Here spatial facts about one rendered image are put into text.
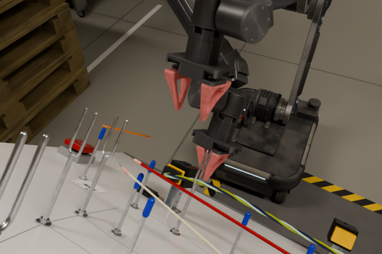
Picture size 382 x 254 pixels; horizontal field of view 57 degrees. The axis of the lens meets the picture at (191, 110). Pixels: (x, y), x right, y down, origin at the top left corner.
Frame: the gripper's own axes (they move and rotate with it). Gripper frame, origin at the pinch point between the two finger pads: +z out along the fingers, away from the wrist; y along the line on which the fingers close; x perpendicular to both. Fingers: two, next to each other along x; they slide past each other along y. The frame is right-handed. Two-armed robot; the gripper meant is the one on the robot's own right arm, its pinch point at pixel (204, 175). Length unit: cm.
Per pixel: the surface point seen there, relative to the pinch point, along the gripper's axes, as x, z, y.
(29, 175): -58, -14, 14
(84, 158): -17.0, 3.1, -19.5
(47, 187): -34.7, 1.4, -8.7
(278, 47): 223, -57, -68
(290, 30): 246, -77, -70
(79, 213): -36.0, 0.8, -0.3
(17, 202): -58, -13, 14
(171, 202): -11.3, 4.1, 0.0
